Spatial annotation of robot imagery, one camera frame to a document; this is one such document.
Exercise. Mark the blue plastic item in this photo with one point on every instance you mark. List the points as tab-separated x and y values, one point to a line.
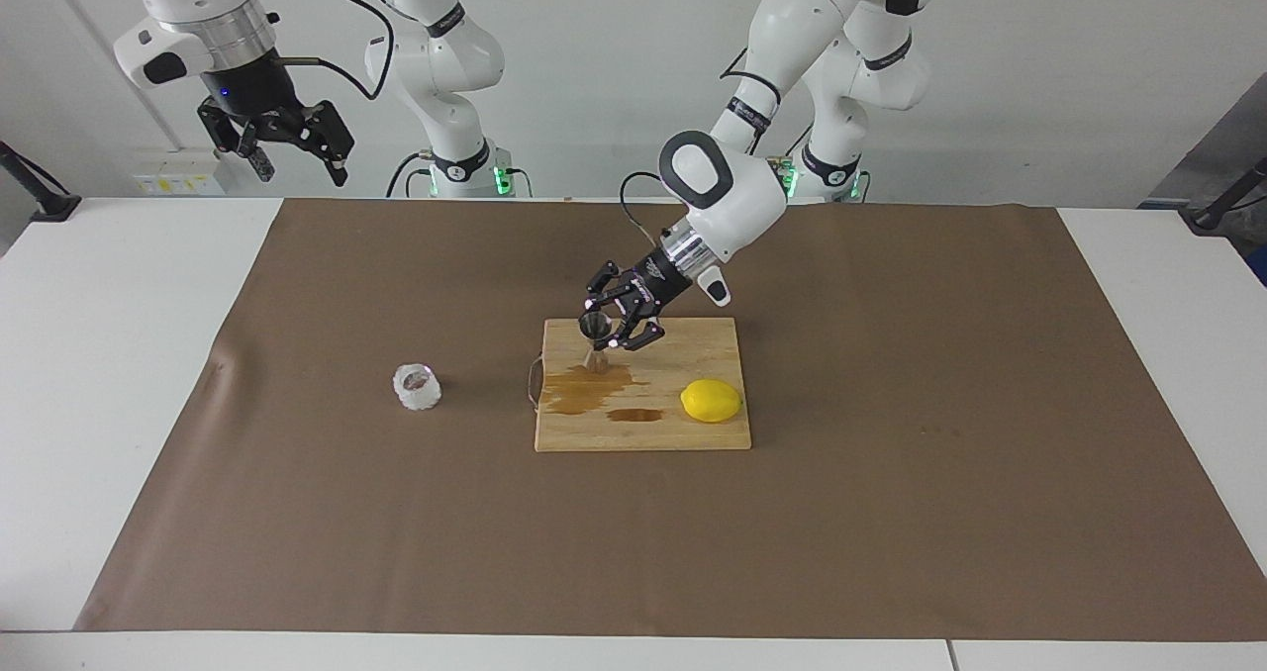
1261	265

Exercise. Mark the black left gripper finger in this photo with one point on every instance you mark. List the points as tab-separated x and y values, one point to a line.
624	285
648	333

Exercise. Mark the steel double jigger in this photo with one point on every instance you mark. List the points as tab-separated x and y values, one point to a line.
594	327

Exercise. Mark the black clamp stand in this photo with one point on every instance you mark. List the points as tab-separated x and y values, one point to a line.
54	206
1208	218

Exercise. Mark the brown paper table mat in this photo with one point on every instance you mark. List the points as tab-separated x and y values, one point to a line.
396	532

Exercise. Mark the yellow lemon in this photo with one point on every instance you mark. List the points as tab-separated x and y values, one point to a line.
711	401

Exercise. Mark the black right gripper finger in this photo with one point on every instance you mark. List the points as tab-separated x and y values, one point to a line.
327	132
259	156

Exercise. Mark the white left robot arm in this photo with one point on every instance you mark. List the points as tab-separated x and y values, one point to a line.
752	196

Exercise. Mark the white wall socket panel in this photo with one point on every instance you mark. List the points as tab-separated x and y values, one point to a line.
178	171

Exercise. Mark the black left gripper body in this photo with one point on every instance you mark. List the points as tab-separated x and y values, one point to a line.
655	280

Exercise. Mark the wooden cutting board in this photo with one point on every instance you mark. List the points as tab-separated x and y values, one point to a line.
643	433

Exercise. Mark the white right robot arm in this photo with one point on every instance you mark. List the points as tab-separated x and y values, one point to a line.
445	57

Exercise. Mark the clear textured glass cup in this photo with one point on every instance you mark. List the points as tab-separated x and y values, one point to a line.
416	399

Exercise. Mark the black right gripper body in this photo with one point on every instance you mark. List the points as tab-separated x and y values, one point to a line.
252	92

